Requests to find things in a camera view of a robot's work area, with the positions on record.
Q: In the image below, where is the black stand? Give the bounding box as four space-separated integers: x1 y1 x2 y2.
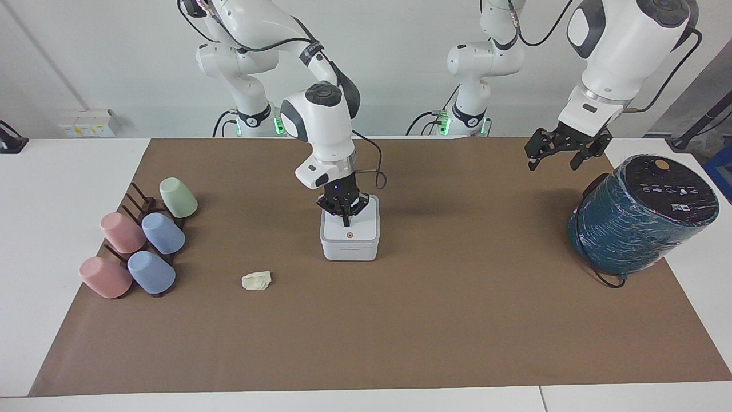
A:
0 120 30 155
666 96 732 153

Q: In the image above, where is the teal wrapped cylinder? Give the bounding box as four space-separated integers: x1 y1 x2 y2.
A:
567 153 721 277

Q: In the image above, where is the white wall socket box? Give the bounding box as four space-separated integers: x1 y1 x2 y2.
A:
57 108 118 138

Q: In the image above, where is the crumpled paper ball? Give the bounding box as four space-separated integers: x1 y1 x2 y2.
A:
241 270 273 292

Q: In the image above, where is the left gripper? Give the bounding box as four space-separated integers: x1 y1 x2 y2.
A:
524 122 614 172

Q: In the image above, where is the dark brown cup rack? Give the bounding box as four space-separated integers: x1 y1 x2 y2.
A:
104 181 187 299

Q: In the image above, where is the blue cup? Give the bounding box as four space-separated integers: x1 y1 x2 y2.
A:
126 250 177 295
141 212 186 255

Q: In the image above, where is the white square trash can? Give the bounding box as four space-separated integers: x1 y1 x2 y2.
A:
320 194 381 263

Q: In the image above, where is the green cup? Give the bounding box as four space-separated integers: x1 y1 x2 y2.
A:
158 177 199 219

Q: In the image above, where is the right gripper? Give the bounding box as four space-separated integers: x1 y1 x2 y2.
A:
316 171 370 227

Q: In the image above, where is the pink cup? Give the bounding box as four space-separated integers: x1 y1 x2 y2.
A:
78 256 134 300
100 212 148 255

